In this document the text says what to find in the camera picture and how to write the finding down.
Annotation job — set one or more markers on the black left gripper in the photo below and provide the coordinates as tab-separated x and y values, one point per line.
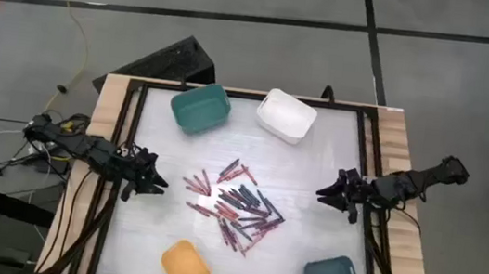
138	168

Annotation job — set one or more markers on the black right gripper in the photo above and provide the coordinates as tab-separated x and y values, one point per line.
357	188

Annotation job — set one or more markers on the red crayon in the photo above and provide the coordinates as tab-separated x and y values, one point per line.
196	190
200	184
209	211
194	184
206	182
193	206
234	217
226	213
228	207

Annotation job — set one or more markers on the pink crayon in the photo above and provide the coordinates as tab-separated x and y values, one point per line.
256	242
231	174
249	174
222	231
239	244
224	179

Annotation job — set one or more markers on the purple crayon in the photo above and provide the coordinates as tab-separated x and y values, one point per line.
234	234
241	197
253	220
266	228
269	224
229	234
256	211

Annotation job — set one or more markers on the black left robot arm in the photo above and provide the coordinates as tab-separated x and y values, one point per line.
84	145

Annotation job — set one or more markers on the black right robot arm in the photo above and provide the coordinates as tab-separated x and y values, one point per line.
412	181

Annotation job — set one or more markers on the teal plastic bin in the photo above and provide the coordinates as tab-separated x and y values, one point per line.
196	112

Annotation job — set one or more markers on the yellow plastic bin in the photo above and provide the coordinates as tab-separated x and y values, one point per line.
186	268

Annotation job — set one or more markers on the white plastic bin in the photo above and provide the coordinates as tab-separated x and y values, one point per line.
284	114

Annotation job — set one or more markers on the black power adapter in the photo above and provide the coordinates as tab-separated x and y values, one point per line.
54	165

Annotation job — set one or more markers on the black clamp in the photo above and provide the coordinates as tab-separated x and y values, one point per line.
328	93

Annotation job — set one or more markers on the black floor beam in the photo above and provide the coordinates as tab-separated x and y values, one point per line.
2	203

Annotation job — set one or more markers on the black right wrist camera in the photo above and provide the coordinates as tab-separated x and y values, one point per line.
352	214

